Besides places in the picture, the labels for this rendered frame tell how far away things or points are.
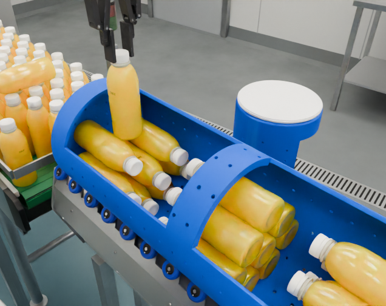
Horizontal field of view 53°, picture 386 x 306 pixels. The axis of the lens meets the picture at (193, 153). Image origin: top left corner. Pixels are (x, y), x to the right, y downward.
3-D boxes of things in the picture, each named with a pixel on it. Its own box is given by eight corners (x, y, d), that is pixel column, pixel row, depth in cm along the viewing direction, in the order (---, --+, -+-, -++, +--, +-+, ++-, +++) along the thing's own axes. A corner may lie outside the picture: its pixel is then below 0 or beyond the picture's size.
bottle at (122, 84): (126, 122, 96) (118, 50, 85) (148, 130, 93) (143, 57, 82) (107, 135, 92) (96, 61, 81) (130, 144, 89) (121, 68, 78)
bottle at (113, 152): (69, 144, 94) (115, 180, 84) (77, 117, 92) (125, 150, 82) (92, 145, 100) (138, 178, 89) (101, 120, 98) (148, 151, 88)
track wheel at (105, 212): (115, 210, 92) (121, 210, 93) (104, 201, 94) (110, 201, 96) (107, 226, 92) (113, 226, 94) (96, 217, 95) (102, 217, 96)
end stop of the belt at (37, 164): (16, 180, 106) (13, 171, 104) (14, 178, 106) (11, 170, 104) (131, 124, 129) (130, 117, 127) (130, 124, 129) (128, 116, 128)
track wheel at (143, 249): (156, 245, 84) (162, 245, 85) (143, 234, 86) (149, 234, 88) (148, 263, 84) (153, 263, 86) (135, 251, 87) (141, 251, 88)
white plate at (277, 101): (250, 124, 114) (250, 127, 115) (337, 117, 118) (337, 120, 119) (229, 82, 136) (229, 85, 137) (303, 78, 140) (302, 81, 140)
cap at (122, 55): (119, 55, 84) (118, 47, 83) (133, 59, 82) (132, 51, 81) (107, 61, 81) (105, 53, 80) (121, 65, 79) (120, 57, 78)
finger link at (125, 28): (119, 20, 79) (122, 20, 79) (122, 53, 83) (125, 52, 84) (128, 25, 77) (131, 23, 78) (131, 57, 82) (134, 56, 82)
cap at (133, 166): (122, 172, 85) (127, 176, 84) (127, 156, 84) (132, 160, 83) (135, 172, 88) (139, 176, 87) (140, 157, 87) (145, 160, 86)
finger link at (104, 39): (107, 20, 74) (94, 23, 72) (110, 45, 77) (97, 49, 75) (102, 18, 75) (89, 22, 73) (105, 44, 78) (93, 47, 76)
